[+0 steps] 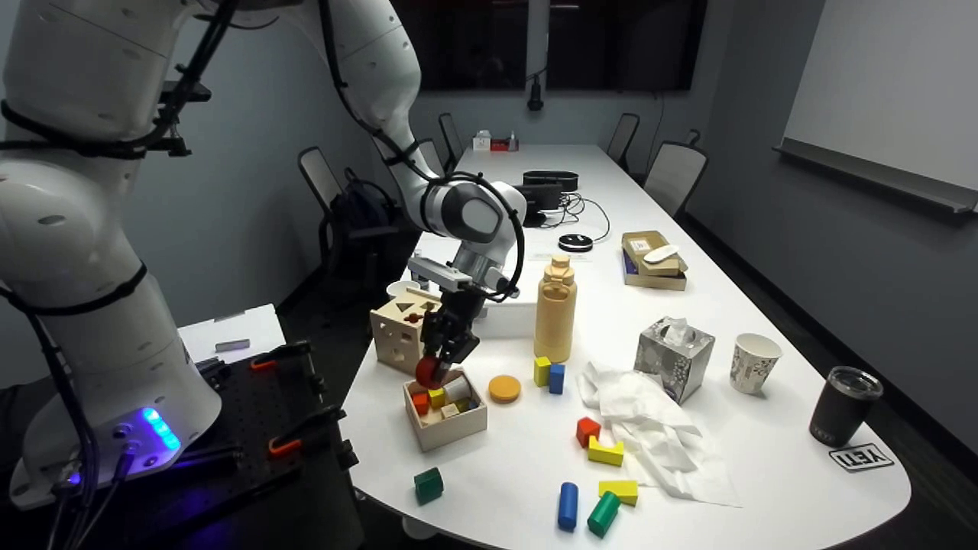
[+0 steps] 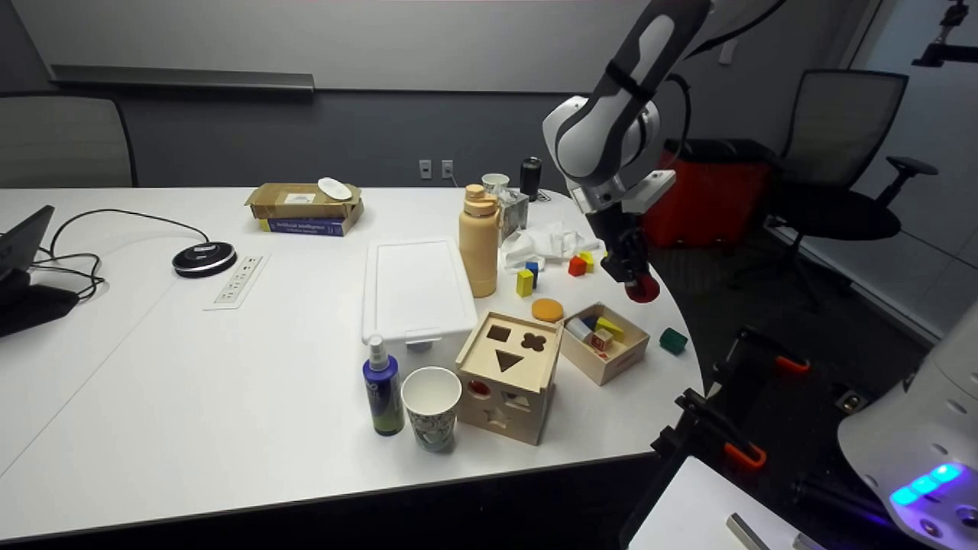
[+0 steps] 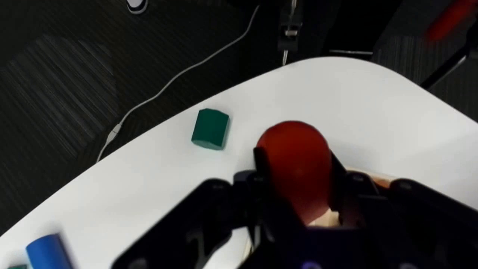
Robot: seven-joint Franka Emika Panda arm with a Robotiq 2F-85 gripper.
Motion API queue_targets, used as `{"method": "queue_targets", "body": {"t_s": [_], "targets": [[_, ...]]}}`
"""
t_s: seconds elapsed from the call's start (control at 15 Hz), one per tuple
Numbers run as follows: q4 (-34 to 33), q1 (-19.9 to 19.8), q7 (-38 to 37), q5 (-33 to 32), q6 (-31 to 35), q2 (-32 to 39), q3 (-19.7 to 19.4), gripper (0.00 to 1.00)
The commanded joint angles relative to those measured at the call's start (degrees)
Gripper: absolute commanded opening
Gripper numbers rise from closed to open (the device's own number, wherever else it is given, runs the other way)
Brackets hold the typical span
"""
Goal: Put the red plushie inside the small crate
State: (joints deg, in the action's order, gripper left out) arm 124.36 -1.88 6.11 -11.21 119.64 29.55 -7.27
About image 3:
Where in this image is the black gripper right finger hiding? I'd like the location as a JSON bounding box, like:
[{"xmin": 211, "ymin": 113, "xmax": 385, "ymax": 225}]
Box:
[{"xmin": 326, "ymin": 153, "xmax": 380, "ymax": 229}]

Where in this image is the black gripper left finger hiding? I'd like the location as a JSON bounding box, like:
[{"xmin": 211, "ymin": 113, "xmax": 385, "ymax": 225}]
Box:
[{"xmin": 250, "ymin": 146, "xmax": 301, "ymax": 237}]

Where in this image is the red rounded block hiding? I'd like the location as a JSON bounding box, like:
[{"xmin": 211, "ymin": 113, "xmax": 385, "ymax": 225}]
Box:
[{"xmin": 255, "ymin": 120, "xmax": 334, "ymax": 228}]

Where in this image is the green house-shaped block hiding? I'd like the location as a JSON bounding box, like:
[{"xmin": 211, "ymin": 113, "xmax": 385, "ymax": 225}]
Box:
[{"xmin": 189, "ymin": 108, "xmax": 231, "ymax": 151}]

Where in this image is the white round floor disc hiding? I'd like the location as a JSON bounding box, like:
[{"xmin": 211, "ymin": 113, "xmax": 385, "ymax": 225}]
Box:
[{"xmin": 122, "ymin": 0, "xmax": 150, "ymax": 17}]

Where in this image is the blue cylinder block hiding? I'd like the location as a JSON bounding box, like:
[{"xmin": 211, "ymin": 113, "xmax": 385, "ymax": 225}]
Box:
[{"xmin": 23, "ymin": 231, "xmax": 77, "ymax": 269}]

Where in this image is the white floor cable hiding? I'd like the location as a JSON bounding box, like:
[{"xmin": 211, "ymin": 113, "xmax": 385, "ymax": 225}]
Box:
[{"xmin": 93, "ymin": 4, "xmax": 261, "ymax": 163}]

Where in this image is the black floor post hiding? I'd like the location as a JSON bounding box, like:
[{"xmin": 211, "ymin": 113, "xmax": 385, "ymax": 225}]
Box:
[{"xmin": 276, "ymin": 0, "xmax": 306, "ymax": 68}]

